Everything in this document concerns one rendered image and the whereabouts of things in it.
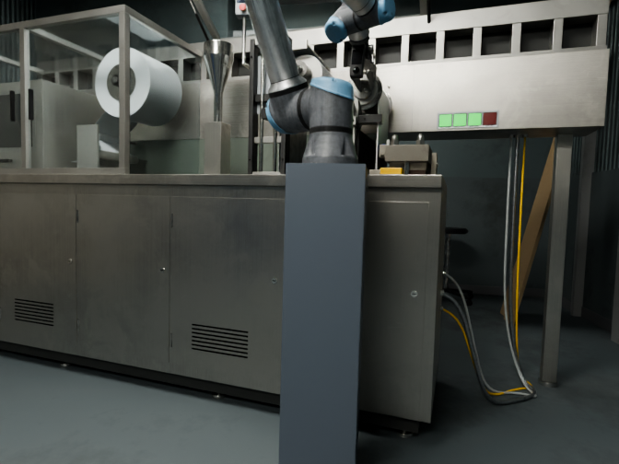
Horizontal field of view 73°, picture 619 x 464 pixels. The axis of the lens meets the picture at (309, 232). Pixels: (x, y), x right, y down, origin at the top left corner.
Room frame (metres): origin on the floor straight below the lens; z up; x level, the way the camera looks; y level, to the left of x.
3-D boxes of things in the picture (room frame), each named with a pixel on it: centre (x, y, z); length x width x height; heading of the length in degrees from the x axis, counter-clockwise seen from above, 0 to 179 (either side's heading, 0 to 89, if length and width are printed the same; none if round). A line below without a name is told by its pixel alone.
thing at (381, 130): (1.76, -0.29, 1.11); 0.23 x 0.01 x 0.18; 161
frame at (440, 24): (2.23, 0.29, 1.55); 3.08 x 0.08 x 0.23; 71
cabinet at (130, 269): (2.02, 0.67, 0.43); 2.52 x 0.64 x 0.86; 71
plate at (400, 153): (1.75, -0.42, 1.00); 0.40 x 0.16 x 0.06; 161
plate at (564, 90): (2.30, 0.27, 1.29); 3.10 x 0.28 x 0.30; 71
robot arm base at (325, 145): (1.13, -0.05, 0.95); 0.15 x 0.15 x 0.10
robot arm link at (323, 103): (1.14, -0.04, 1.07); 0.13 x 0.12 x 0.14; 47
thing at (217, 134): (2.00, 0.45, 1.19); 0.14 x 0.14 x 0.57
